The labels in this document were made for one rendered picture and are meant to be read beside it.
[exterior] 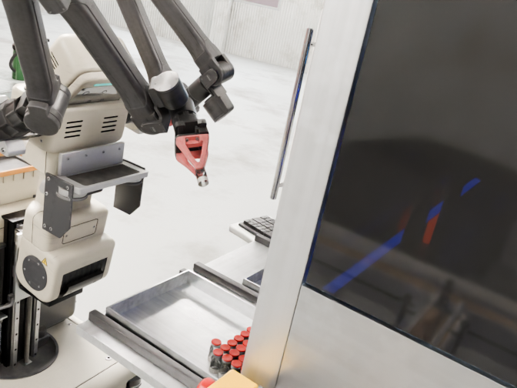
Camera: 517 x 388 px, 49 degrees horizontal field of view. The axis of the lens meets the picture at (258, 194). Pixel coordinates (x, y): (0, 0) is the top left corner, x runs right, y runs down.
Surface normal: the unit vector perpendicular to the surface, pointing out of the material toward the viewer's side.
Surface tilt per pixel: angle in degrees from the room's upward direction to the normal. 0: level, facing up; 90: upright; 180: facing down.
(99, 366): 0
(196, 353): 0
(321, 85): 90
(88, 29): 125
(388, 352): 90
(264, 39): 90
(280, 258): 90
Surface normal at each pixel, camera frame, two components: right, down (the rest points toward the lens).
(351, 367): -0.55, 0.20
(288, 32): -0.29, 0.29
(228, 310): 0.19, -0.92
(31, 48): -0.04, 0.84
